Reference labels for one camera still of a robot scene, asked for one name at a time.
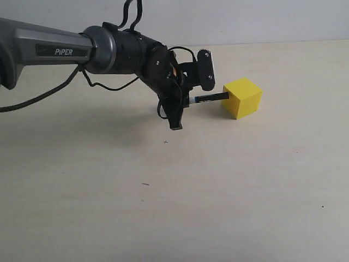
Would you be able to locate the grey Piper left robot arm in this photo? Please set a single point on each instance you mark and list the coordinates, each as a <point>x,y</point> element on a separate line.
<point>97,50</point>

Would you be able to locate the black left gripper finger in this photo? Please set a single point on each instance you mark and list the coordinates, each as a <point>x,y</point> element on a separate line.
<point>173,110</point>

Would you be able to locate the black and white marker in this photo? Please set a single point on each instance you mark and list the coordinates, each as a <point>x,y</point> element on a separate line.
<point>209,98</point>

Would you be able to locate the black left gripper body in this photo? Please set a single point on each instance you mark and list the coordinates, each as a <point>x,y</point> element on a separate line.
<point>160,71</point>

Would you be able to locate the yellow cube block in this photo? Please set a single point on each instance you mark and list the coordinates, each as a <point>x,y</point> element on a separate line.
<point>243,97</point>

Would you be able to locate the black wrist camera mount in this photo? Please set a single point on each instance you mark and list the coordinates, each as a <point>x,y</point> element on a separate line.
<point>200,72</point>

